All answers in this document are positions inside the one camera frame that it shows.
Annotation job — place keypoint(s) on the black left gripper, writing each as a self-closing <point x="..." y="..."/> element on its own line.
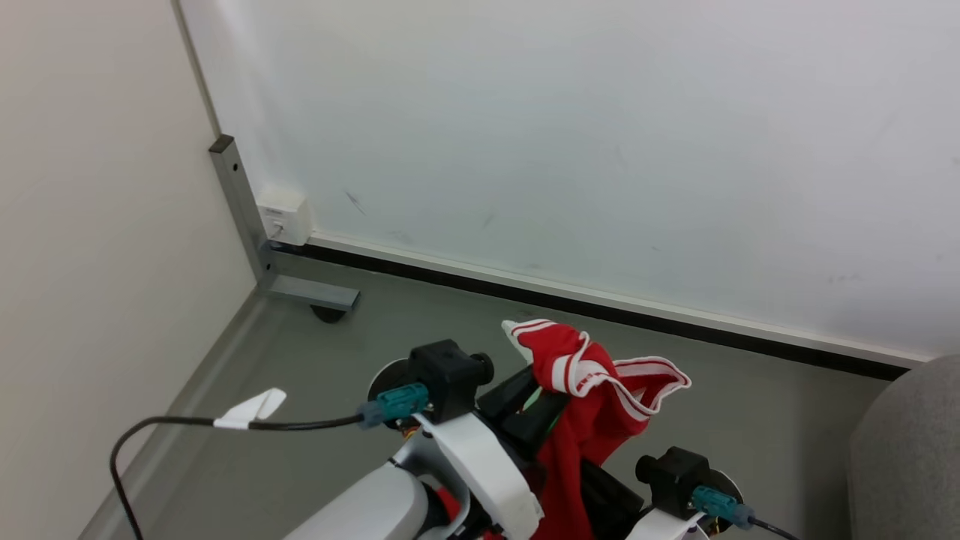
<point x="525" y="416"/>

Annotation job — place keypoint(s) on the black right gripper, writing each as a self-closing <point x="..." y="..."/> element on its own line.
<point x="611" y="499"/>

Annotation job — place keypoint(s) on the red white-striped garment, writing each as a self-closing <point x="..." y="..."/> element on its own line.
<point x="581" y="420"/>

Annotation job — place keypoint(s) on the black and white baseboard strip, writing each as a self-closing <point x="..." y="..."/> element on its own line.
<point x="600" y="306"/>

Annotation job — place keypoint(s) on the black caster wheel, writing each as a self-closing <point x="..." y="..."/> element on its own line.
<point x="328" y="314"/>

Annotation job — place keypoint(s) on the grey fabric sofa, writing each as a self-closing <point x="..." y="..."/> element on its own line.
<point x="907" y="457"/>

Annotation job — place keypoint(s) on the white wall socket box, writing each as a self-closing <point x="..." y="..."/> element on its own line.
<point x="286" y="217"/>

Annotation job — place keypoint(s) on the grey metal frame post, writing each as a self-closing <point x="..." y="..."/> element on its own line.
<point x="244" y="210"/>

